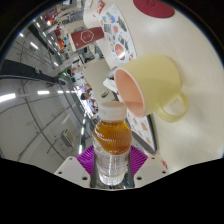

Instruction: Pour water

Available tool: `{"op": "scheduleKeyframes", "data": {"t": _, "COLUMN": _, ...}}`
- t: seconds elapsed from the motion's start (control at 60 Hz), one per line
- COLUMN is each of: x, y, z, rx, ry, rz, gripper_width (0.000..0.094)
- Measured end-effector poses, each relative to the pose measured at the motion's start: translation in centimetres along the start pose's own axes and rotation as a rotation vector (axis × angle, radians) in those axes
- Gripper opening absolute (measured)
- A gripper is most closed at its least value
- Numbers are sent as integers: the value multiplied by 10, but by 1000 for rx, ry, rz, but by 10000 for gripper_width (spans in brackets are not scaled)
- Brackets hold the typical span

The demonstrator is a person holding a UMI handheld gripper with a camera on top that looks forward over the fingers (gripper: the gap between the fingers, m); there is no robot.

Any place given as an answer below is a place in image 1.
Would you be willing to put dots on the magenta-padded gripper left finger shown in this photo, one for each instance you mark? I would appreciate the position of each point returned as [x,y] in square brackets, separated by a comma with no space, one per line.
[71,170]

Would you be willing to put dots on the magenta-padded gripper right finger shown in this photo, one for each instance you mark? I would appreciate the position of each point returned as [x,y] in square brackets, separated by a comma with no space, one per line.
[151,168]

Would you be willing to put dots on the clear plastic tea bottle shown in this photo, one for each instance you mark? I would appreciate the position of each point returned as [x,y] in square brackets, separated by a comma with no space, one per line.
[112,140]

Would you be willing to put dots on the ceiling air conditioner unit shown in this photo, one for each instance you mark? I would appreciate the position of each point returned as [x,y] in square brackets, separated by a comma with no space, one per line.
[69,137]

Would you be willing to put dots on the yellow mug with pink inside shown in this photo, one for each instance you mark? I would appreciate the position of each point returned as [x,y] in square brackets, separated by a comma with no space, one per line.
[156,80]

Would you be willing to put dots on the crumpled white napkin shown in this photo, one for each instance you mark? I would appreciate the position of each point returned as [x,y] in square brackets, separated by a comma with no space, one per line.
[109,83]

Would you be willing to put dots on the group of ceiling lights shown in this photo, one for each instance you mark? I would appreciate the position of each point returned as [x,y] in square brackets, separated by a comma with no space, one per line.
[7,97]

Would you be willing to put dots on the colourful printed paper placemat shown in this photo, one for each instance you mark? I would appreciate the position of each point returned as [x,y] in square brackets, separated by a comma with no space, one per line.
[116,33]

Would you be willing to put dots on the flat round red coaster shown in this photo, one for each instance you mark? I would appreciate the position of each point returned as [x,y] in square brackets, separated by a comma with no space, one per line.
[155,8]

